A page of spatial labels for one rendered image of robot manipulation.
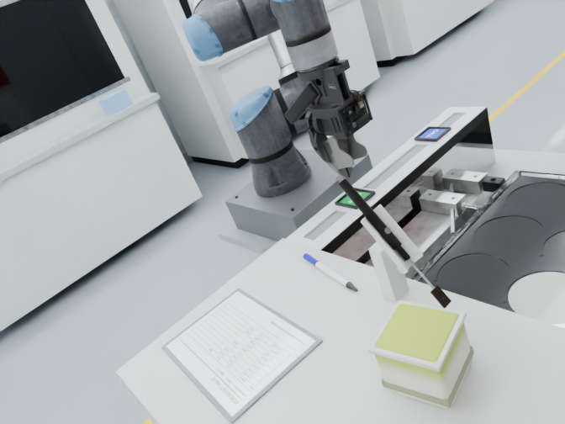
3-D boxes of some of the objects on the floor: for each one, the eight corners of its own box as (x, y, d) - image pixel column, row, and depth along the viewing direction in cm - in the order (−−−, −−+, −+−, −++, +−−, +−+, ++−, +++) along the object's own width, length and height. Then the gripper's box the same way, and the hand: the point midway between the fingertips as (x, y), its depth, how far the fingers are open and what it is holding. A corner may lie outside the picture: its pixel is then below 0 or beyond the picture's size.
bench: (389, 82, 468) (328, -158, 379) (255, 173, 386) (136, -105, 296) (315, 86, 551) (250, -109, 462) (192, 163, 469) (84, -57, 379)
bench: (217, 199, 367) (78, -89, 278) (-16, 359, 284) (-320, 21, 195) (157, 184, 450) (36, -42, 361) (-35, 304, 367) (-255, 49, 278)
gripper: (319, 73, 71) (358, 194, 80) (358, 50, 75) (391, 167, 85) (283, 76, 78) (323, 188, 87) (320, 55, 82) (355, 163, 91)
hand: (343, 171), depth 87 cm, fingers closed
